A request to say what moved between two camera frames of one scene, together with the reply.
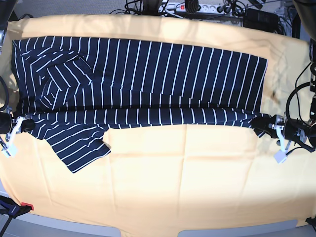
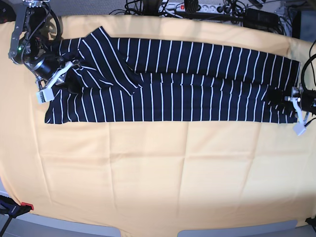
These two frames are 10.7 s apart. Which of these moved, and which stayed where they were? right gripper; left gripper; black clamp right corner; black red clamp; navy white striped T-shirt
Moved: navy white striped T-shirt; left gripper; right gripper
Stayed: black clamp right corner; black red clamp
